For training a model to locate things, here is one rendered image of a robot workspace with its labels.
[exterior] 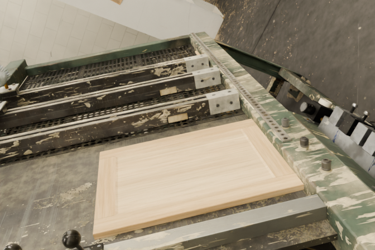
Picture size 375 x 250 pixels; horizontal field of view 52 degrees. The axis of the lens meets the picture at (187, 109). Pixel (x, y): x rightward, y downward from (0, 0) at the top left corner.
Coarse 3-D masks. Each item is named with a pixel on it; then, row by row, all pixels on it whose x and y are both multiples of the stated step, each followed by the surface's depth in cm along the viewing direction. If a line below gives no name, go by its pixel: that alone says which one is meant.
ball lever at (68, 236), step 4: (68, 232) 78; (72, 232) 78; (76, 232) 79; (64, 236) 78; (68, 236) 78; (72, 236) 78; (76, 236) 78; (80, 236) 79; (64, 240) 78; (68, 240) 77; (72, 240) 77; (76, 240) 78; (80, 240) 79; (64, 244) 78; (68, 244) 77; (72, 244) 78; (76, 244) 78; (72, 248) 79; (80, 248) 83; (88, 248) 87
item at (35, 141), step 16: (208, 96) 155; (224, 96) 153; (128, 112) 153; (144, 112) 150; (160, 112) 151; (176, 112) 152; (192, 112) 153; (208, 112) 154; (48, 128) 150; (64, 128) 148; (80, 128) 148; (96, 128) 149; (112, 128) 150; (128, 128) 151; (144, 128) 152; (0, 144) 145; (16, 144) 146; (32, 144) 147; (48, 144) 148; (64, 144) 149; (0, 160) 147
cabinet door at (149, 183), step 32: (224, 128) 139; (256, 128) 135; (128, 160) 130; (160, 160) 126; (192, 160) 123; (224, 160) 120; (256, 160) 117; (128, 192) 113; (160, 192) 110; (192, 192) 108; (224, 192) 105; (256, 192) 103; (288, 192) 103; (96, 224) 101; (128, 224) 99
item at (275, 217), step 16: (272, 208) 93; (288, 208) 92; (304, 208) 91; (320, 208) 91; (192, 224) 92; (208, 224) 91; (224, 224) 91; (240, 224) 90; (256, 224) 89; (272, 224) 90; (288, 224) 91; (304, 224) 92; (128, 240) 91; (144, 240) 90; (160, 240) 89; (176, 240) 88; (192, 240) 88; (208, 240) 89; (224, 240) 90; (240, 240) 90
